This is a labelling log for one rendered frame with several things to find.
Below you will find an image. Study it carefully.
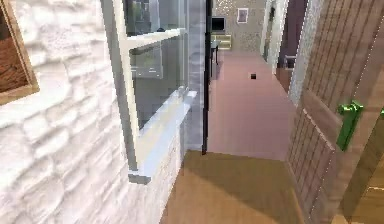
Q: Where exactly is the white framed wall picture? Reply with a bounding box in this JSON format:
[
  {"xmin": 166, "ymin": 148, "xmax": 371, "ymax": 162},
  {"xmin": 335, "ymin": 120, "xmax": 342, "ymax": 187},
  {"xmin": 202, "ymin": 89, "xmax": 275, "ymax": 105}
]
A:
[{"xmin": 236, "ymin": 7, "xmax": 250, "ymax": 24}]

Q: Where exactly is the white framed window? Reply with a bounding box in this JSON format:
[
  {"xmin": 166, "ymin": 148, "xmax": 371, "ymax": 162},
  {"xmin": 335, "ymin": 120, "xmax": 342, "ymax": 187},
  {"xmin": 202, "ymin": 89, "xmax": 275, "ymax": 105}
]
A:
[{"xmin": 100, "ymin": 0, "xmax": 198, "ymax": 185}]

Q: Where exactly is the brown wooden room door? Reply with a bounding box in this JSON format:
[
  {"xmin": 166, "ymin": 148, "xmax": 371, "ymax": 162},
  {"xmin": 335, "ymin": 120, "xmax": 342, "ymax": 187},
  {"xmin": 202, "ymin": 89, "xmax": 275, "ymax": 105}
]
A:
[{"xmin": 285, "ymin": 0, "xmax": 384, "ymax": 224}]

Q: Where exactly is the dark table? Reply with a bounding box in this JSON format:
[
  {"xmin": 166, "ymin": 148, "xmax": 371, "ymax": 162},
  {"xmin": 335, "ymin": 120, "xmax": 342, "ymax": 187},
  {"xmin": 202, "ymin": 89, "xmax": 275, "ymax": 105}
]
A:
[{"xmin": 210, "ymin": 39, "xmax": 221, "ymax": 78}]

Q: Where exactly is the black television set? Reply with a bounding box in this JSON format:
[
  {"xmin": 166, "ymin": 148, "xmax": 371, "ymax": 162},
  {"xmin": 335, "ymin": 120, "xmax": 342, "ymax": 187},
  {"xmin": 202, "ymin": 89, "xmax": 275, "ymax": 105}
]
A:
[{"xmin": 211, "ymin": 16, "xmax": 227, "ymax": 33}]

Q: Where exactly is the green door handle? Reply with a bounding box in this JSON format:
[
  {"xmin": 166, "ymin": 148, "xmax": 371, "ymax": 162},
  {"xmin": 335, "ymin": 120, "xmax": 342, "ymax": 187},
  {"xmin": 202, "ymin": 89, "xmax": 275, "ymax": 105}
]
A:
[{"xmin": 335, "ymin": 100, "xmax": 365, "ymax": 152}]

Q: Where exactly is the pale yellow tv stand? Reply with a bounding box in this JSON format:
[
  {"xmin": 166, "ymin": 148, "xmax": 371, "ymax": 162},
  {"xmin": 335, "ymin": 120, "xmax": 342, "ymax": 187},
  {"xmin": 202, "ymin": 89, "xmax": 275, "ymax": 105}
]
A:
[{"xmin": 211, "ymin": 33, "xmax": 233, "ymax": 51}]

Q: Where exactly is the wooden framed picture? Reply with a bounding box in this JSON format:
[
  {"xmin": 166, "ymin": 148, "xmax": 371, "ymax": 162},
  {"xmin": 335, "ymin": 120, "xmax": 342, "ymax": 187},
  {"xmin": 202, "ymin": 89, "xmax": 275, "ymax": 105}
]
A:
[{"xmin": 0, "ymin": 0, "xmax": 40, "ymax": 106}]

